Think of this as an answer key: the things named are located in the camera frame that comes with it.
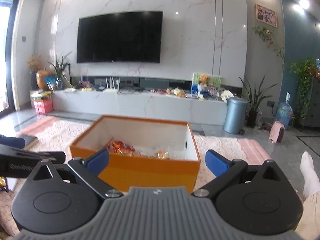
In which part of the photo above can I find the orange chip bag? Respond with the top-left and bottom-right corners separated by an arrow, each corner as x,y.
106,140 -> 136,156

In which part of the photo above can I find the clear bag of nuts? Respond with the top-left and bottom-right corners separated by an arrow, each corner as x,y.
156,150 -> 170,160

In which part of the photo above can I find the white clear snack packet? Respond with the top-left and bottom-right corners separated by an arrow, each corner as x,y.
134,146 -> 158,158

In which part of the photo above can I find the grey metal trash bin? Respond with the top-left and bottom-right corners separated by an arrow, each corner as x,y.
223,97 -> 248,134

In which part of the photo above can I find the pink storage box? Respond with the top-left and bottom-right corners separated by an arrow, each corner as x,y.
33,99 -> 53,114

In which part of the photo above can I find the orange cardboard box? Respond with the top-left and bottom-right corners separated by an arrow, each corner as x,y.
70,115 -> 201,192

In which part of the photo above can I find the white tv console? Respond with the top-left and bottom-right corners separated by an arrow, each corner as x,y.
53,91 -> 227,125

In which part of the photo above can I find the pink small heater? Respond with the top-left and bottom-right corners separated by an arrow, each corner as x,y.
270,121 -> 285,143

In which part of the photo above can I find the tall leafy floor plant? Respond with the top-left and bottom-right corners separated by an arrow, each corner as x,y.
239,75 -> 278,128

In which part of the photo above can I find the brown round vase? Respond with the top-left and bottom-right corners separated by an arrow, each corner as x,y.
36,69 -> 52,90

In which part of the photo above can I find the potted plant on console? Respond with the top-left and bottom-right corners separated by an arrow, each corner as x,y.
48,51 -> 73,89

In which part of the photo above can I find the white wifi router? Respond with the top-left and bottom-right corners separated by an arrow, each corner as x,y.
103,77 -> 120,93

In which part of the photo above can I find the blue water jug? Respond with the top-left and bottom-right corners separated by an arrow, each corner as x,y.
276,92 -> 293,129

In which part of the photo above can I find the teddy bear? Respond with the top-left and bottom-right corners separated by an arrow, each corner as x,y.
198,74 -> 210,87

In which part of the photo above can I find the white socked foot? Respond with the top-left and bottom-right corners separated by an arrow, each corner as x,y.
300,151 -> 320,199

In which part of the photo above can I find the climbing green vine plant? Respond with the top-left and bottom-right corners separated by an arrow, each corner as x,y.
290,57 -> 318,120

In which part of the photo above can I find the black wall television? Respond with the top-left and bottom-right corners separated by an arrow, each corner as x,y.
76,11 -> 163,63

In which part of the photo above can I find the framed wall picture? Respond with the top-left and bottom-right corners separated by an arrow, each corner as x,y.
255,3 -> 278,28

